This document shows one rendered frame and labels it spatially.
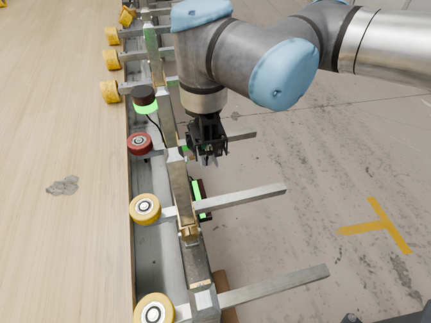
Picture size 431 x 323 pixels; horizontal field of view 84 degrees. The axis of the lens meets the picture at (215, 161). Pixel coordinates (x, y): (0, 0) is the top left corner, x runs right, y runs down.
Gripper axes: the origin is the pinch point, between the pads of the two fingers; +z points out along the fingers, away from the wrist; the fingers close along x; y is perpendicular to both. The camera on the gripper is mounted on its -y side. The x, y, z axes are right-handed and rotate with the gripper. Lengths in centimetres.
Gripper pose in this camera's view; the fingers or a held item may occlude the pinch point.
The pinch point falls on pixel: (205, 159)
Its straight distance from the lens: 63.3
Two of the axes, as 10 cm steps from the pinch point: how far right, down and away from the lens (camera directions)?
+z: 0.0, 6.4, 7.6
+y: 2.6, 7.4, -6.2
